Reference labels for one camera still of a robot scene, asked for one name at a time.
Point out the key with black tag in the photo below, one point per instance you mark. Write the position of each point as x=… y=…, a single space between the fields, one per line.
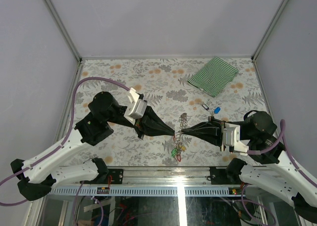
x=203 y=105

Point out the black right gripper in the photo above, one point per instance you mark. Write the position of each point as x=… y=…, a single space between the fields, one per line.
x=211 y=131

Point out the floral tablecloth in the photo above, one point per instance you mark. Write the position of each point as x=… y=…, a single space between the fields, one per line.
x=164 y=83

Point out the red key tag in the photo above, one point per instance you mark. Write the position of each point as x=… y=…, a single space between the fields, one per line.
x=178 y=158

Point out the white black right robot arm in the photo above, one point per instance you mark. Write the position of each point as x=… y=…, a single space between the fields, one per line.
x=254 y=137

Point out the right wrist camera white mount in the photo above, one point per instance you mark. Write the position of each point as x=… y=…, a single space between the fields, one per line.
x=231 y=139

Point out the key with blue tag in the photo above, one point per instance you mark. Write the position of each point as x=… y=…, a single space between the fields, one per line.
x=217 y=110

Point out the green key tag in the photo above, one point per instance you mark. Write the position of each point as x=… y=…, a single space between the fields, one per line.
x=174 y=152

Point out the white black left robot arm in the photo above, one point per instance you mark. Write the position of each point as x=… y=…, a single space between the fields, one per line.
x=46 y=171

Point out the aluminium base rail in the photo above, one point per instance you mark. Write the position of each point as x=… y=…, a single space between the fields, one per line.
x=160 y=182

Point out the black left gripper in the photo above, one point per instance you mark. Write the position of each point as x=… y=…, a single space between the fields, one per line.
x=150 y=123

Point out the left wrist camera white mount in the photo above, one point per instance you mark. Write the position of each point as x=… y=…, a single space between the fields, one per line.
x=137 y=106

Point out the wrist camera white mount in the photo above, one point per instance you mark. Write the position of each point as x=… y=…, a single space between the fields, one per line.
x=231 y=139
x=137 y=106

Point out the green white striped cloth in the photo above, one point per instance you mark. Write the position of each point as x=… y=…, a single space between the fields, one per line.
x=214 y=76

